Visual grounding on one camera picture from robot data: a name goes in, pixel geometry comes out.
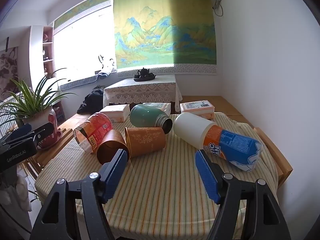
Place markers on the green window blind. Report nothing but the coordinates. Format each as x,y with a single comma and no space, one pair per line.
82,8

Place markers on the white wall shelf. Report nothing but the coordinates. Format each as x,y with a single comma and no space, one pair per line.
46,52

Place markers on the wooden table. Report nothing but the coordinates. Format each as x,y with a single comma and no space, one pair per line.
277,160

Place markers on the landscape painting wall hanging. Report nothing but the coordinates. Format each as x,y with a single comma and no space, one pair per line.
160,30

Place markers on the small table with lace cloth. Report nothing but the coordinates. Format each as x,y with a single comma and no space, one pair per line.
142,90

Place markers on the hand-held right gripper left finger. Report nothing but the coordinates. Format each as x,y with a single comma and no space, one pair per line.
117,173

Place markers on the plain brown cup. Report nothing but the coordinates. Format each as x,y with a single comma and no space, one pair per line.
110,147

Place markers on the blue and orange printed cup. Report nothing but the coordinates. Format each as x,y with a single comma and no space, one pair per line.
235,145

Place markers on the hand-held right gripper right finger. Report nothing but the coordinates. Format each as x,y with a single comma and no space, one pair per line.
206,177

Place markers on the blue towel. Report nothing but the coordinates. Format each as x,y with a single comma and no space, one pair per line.
105,73

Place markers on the brown floral wall picture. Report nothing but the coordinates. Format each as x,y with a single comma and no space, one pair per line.
8,72

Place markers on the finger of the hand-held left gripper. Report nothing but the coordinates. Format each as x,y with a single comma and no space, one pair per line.
43,131
23,131

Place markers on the white cup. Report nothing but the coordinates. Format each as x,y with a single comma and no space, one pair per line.
191,130

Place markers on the potted spider plant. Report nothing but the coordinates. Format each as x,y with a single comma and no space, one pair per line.
35,102

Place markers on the pink tissue pack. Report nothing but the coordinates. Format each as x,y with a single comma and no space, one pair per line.
197,107

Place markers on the black bag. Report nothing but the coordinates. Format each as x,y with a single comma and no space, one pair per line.
91,102

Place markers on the red printed paper cup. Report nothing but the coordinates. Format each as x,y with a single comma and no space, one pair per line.
96,127

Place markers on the dark teapot ornament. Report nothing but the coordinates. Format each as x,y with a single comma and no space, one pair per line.
143,74

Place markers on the white tissue pack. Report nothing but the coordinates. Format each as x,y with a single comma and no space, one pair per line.
160,107
115,112

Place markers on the striped tablecloth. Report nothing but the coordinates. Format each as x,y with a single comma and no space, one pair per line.
160,195

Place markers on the brown patterned cup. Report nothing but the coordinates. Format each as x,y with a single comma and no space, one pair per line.
145,141

